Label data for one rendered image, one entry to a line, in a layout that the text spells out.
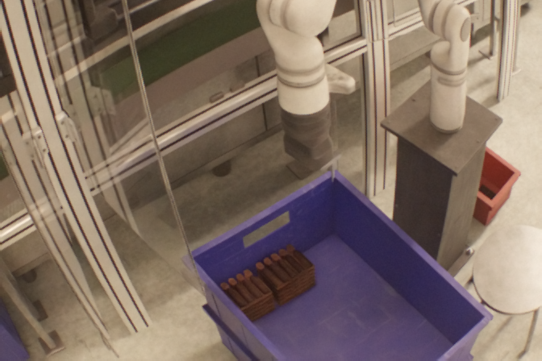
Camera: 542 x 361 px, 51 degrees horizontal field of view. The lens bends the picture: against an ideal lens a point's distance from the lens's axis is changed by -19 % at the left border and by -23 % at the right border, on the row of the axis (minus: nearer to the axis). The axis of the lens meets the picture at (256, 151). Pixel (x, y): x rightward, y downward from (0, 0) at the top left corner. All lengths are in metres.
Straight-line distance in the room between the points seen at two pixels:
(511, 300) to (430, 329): 0.24
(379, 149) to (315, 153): 0.91
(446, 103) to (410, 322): 0.52
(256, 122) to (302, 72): 1.12
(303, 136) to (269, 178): 1.13
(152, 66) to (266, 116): 0.64
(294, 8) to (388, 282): 0.88
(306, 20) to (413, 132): 0.65
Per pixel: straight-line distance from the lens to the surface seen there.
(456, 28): 1.31
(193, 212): 2.12
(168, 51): 1.57
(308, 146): 1.07
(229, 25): 1.60
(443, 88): 1.42
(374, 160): 1.98
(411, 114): 1.54
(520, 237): 1.72
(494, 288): 1.60
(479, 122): 1.55
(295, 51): 0.96
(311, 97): 1.00
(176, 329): 1.87
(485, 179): 2.18
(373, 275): 1.64
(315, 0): 0.90
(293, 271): 1.54
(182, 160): 2.00
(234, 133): 2.05
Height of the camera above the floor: 1.57
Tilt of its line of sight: 44 degrees down
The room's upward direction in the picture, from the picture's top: 9 degrees counter-clockwise
